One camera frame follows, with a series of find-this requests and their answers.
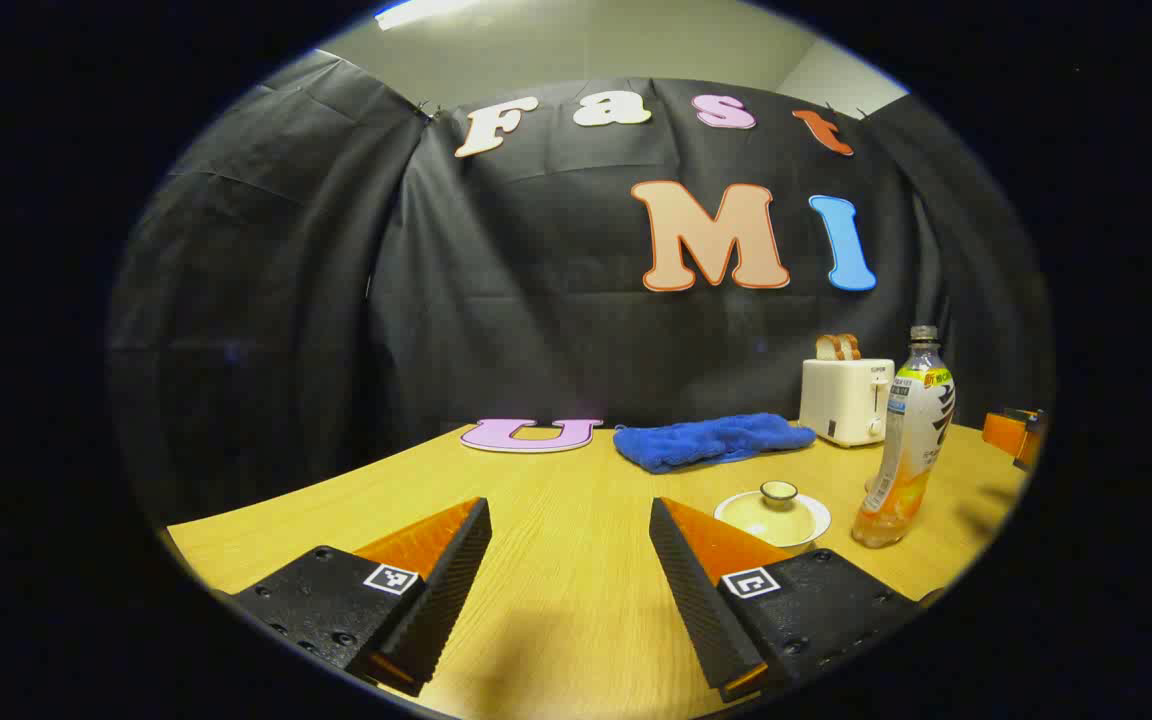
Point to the purple paper cutout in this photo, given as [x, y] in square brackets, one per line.
[481, 436]

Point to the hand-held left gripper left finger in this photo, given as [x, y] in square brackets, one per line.
[441, 590]

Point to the blue towel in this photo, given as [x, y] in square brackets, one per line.
[706, 440]

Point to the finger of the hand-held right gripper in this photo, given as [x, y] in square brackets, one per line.
[1002, 434]
[1033, 440]

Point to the white toaster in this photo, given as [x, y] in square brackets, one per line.
[841, 400]

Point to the toast bread slice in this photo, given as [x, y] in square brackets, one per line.
[828, 348]
[851, 346]

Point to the white teacup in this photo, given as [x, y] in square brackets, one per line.
[823, 521]

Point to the black backdrop cloth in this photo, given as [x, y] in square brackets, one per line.
[536, 330]

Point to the cream teacup lid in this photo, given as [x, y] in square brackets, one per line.
[778, 515]

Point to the clear water bottle orange drink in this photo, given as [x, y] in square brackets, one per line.
[921, 420]

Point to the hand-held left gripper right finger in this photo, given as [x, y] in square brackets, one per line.
[701, 590]

